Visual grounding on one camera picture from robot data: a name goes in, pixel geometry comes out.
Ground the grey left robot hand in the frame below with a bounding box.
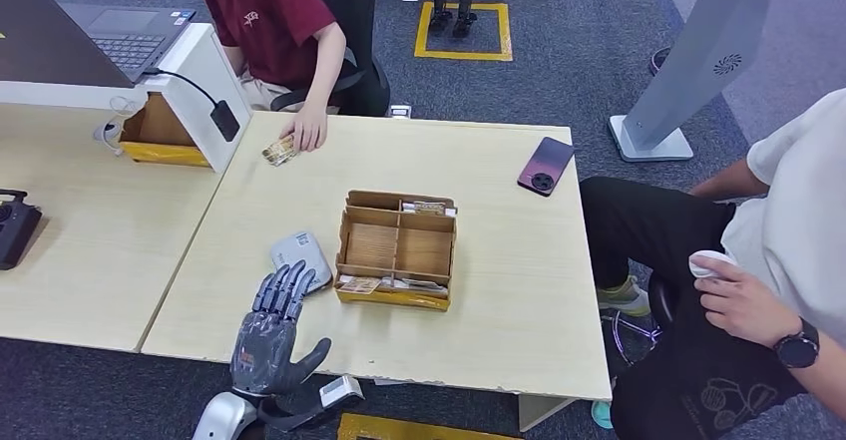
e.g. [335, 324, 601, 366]
[228, 259, 333, 399]

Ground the person's left hand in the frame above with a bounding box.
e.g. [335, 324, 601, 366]
[278, 103, 330, 154]
[690, 254, 804, 349]

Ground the yellow printed card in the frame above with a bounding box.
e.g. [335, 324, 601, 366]
[261, 134, 297, 168]

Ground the white handheld remote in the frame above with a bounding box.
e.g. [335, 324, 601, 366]
[688, 249, 740, 281]

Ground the grey card reader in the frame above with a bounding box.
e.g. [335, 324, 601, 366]
[269, 230, 334, 295]

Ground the person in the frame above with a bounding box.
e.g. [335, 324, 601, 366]
[192, 0, 348, 154]
[580, 86, 846, 440]

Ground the printed card in organizer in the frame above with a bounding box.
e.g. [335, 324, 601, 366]
[338, 275, 385, 295]

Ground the stack of room key cards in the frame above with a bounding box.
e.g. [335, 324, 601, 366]
[403, 202, 459, 219]

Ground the black wristwatch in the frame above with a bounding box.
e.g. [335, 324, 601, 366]
[773, 317, 821, 370]

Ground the black power adapter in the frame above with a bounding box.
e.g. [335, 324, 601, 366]
[210, 99, 242, 144]

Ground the black office chair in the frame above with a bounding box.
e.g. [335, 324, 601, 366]
[270, 0, 392, 119]

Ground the chrome chair base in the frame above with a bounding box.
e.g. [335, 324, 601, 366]
[601, 311, 662, 365]

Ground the white laptop riser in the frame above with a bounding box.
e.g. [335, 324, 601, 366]
[0, 22, 255, 174]

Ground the green sneaker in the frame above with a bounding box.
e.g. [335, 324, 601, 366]
[597, 275, 652, 319]

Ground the cardboard organizer box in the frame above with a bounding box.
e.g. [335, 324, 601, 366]
[333, 190, 459, 312]

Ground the cardboard box with yellow tape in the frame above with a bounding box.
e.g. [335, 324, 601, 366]
[119, 92, 212, 169]

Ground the stack of white cards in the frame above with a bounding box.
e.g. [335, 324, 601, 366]
[383, 276, 451, 295]

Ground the teal shoe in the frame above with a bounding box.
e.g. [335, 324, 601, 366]
[591, 400, 616, 432]

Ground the small black humanoid robot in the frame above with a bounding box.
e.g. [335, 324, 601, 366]
[428, 0, 491, 39]

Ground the purple smartphone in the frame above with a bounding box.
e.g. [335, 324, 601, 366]
[516, 136, 577, 199]

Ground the dark purple shoe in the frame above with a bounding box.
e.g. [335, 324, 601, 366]
[648, 45, 674, 77]

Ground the grey kiosk stand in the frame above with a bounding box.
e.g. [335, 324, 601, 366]
[608, 0, 834, 164]

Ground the dark grey laptop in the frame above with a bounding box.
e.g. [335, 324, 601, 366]
[0, 0, 199, 89]

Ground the black handheld controller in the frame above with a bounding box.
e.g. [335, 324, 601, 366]
[0, 188, 44, 271]

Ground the black adapter cable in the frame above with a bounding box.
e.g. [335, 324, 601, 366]
[140, 66, 221, 109]

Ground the white coiled cable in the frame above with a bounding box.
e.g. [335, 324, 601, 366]
[92, 96, 148, 158]

